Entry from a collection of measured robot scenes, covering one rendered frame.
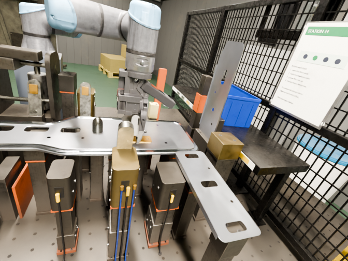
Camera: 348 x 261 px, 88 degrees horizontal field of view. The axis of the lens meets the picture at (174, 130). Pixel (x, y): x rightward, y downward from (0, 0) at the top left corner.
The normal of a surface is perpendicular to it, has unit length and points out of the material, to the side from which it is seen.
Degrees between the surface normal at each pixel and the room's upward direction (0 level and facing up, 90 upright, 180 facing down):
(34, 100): 78
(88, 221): 0
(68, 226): 90
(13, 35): 90
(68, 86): 90
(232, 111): 90
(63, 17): 103
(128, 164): 0
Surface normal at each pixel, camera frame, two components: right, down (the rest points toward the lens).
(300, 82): -0.94, -0.04
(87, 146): 0.20, -0.87
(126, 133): 0.25, 0.65
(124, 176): 0.29, 0.48
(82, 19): 0.58, 0.60
